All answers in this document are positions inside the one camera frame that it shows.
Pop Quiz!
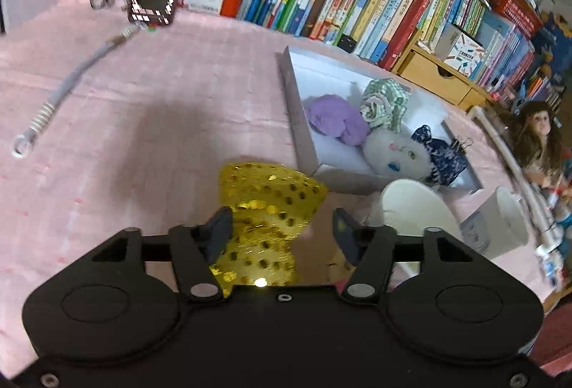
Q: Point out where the gold sequin pouch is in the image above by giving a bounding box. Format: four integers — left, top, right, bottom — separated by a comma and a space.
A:
210, 161, 328, 297

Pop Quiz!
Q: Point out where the blue floral fabric pouch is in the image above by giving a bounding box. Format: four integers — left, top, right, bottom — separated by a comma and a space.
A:
412, 124, 469, 187

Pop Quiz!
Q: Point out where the purple plush ball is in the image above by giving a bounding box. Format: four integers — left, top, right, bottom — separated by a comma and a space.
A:
305, 94, 369, 147

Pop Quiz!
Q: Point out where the green striped cloth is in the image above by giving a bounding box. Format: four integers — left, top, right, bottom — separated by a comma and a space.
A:
360, 78, 411, 133

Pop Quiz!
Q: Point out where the left doodled paper cup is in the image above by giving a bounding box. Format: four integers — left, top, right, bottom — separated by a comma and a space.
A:
365, 179, 460, 239

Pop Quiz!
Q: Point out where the doodled paper cup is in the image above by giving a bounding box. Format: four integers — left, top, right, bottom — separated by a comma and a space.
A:
460, 187, 528, 260
365, 179, 460, 239

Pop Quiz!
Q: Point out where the white shallow cardboard box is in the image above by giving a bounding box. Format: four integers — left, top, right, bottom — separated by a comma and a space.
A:
280, 46, 482, 194

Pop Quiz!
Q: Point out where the white plush toy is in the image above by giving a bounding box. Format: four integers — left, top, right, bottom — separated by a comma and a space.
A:
362, 128, 433, 181

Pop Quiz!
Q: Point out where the right doodled paper cup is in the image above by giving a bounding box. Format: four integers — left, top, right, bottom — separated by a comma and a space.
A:
460, 187, 528, 260

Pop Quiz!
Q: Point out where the wooden drawer organizer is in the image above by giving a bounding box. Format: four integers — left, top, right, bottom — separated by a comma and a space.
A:
392, 31, 493, 112

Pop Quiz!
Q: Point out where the brown haired doll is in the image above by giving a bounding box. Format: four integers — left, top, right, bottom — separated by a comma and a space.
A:
501, 100, 571, 197

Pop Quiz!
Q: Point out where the white patterned box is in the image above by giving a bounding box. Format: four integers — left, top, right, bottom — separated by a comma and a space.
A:
433, 24, 486, 79

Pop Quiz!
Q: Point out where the blue and pink books group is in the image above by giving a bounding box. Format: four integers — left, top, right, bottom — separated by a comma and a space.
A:
469, 10, 533, 94

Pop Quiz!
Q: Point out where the leaning green books group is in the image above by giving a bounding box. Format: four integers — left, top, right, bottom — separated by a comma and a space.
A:
417, 0, 490, 54

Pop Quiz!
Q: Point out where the blue cardboard box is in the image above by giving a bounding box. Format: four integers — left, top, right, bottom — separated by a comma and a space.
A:
532, 11, 572, 78

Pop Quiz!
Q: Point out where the red basket on books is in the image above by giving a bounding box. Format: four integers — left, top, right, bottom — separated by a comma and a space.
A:
488, 0, 542, 39

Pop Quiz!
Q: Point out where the grey coiled cable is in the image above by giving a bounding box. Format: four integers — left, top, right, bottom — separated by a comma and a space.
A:
10, 24, 142, 159

